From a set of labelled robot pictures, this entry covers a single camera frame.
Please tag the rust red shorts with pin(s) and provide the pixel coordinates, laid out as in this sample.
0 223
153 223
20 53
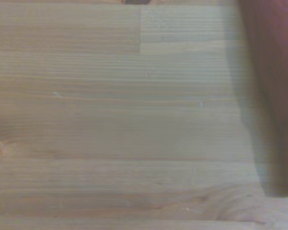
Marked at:
278 72

